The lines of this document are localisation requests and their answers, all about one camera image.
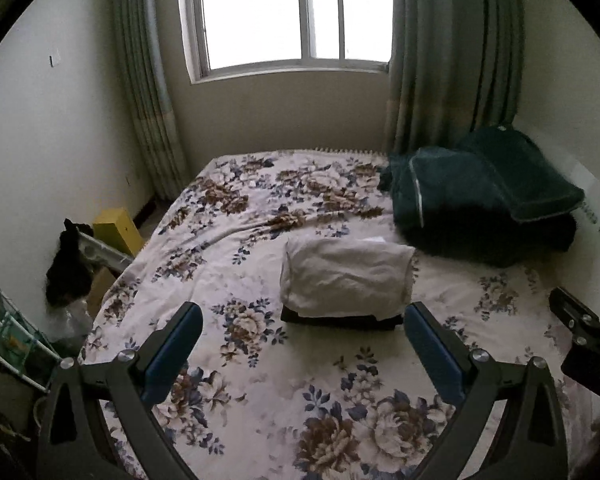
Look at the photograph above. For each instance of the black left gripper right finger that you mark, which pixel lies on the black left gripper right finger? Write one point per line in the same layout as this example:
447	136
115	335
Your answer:
530	441

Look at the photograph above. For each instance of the right grey green curtain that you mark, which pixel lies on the right grey green curtain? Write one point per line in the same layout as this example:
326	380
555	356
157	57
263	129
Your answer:
455	67

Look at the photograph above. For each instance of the yellow box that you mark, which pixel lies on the yellow box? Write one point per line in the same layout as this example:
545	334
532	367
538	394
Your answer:
116	228

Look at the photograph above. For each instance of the grey green curtain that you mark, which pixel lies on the grey green curtain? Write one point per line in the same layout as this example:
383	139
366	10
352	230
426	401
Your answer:
137	40
455	67

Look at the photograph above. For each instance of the white frame window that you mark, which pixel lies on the white frame window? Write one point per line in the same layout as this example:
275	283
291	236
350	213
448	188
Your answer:
232	38

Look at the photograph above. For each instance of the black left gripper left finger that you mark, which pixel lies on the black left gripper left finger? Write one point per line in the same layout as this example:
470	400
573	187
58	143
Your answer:
75	442

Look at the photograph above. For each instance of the cream white sweater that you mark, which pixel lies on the cream white sweater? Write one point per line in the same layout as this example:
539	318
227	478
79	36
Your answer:
340	278

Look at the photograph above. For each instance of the dark green folded quilt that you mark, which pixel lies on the dark green folded quilt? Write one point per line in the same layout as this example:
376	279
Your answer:
493	199

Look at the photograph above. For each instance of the green white rack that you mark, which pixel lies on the green white rack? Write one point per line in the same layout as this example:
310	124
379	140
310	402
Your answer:
24	349

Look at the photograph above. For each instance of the left grey green curtain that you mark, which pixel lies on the left grey green curtain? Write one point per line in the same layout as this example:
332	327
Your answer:
137	40

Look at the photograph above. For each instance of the black cloth beside bed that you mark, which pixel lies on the black cloth beside bed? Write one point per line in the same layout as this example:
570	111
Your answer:
70	277

